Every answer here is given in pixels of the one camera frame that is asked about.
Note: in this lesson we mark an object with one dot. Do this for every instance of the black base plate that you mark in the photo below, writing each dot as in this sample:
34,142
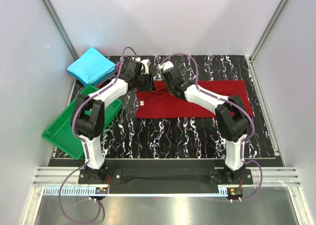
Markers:
168,173

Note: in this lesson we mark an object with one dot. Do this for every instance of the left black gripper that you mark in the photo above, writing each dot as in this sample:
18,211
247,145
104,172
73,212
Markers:
149,85

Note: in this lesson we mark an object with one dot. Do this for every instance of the right aluminium frame post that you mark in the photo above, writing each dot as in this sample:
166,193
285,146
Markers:
273,20

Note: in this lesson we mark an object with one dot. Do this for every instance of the green plastic tray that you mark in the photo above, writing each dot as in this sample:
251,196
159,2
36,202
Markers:
59,132

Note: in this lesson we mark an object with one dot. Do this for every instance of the left aluminium frame post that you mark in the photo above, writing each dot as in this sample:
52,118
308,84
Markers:
60,28

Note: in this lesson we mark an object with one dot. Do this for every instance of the white slotted cable duct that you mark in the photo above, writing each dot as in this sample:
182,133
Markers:
208,191

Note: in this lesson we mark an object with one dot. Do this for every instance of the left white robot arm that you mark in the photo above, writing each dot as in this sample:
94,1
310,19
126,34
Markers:
88,119

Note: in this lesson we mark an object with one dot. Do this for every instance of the folded grey shirt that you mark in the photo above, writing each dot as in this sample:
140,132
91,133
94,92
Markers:
105,79

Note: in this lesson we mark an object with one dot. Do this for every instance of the folded light blue shirt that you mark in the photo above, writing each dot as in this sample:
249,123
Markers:
92,67

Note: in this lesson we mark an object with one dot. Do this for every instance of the red t shirt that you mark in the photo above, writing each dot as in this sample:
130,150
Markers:
161,104

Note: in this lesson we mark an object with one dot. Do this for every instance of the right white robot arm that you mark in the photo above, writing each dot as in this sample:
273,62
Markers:
234,123

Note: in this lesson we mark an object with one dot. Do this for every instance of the aluminium frame post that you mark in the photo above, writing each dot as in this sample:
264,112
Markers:
60,28
273,20

